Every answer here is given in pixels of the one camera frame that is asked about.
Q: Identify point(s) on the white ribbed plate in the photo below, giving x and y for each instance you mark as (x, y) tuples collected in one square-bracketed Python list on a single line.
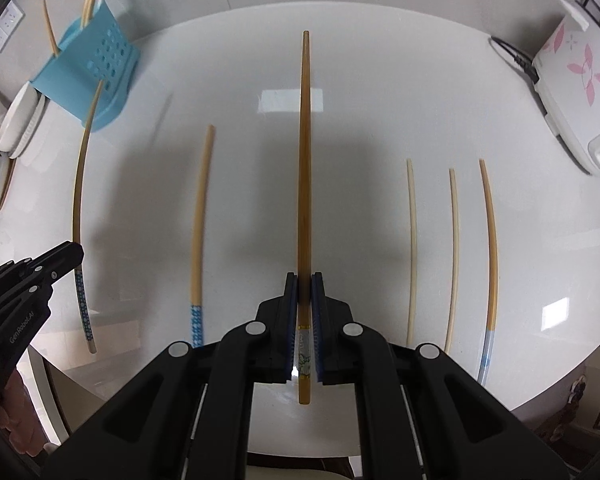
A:
[(35, 125)]

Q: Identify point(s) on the person's beige clothing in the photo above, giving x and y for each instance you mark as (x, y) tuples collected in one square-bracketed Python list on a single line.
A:
[(300, 473)]

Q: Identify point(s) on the large white bowl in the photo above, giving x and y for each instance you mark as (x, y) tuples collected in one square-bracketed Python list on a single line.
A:
[(17, 117)]

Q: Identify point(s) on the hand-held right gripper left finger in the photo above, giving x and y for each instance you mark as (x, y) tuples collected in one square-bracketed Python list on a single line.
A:
[(292, 320)]

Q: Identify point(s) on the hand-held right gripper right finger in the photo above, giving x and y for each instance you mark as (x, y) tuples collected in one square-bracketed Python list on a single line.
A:
[(317, 320)]

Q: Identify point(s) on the person's left hand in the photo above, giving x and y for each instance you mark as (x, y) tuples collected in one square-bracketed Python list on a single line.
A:
[(25, 415)]

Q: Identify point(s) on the blue plastic utensil holder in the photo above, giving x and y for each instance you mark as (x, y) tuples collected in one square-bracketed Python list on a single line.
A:
[(72, 77)]

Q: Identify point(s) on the dark wooden chopstick white band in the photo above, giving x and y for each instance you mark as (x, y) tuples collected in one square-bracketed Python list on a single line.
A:
[(305, 160)]

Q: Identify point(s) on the round wooden board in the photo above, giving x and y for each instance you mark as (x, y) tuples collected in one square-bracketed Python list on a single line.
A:
[(5, 185)]

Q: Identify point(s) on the white floral rice cooker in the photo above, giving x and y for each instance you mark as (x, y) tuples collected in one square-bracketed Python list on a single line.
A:
[(580, 85)]

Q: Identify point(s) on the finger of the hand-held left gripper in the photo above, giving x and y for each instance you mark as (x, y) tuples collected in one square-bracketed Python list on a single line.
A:
[(60, 257), (5, 280)]

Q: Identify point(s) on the white paper label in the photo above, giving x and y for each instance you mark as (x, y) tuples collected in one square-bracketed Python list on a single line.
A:
[(280, 101)]

